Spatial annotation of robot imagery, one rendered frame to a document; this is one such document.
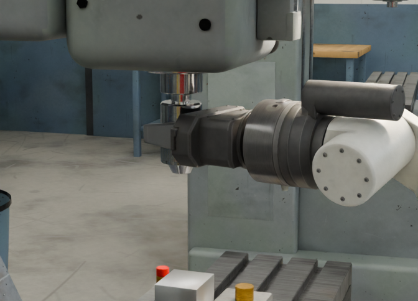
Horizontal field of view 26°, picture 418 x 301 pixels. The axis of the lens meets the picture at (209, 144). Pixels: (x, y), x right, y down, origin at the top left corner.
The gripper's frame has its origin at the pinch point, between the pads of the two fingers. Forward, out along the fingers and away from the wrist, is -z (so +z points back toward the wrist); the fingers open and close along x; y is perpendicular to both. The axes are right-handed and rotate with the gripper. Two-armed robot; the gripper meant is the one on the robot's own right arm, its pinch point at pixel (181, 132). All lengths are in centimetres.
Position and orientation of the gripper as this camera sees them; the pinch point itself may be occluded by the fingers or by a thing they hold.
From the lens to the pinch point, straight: 101.5
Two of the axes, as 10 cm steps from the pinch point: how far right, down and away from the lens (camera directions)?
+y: 0.1, 9.8, 1.7
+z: 8.2, 0.9, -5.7
